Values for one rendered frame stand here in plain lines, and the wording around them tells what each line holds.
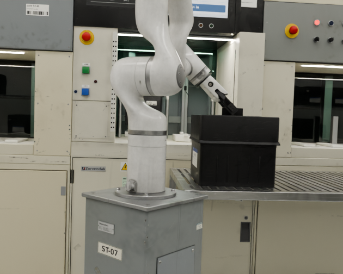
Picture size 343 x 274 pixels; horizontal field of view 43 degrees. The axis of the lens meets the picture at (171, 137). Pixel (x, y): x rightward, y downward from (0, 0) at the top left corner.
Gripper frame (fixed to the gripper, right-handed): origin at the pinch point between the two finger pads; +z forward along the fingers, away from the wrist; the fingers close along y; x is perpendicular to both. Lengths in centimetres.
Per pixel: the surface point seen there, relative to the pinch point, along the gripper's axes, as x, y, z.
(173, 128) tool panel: 17, 129, 0
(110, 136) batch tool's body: 44, 39, -24
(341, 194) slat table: -4, -23, 44
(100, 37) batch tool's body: 16, 39, -60
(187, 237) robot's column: 42, -36, 15
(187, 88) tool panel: -8, 123, -13
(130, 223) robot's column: 49, -45, -2
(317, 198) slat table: 2.5, -22.6, 39.6
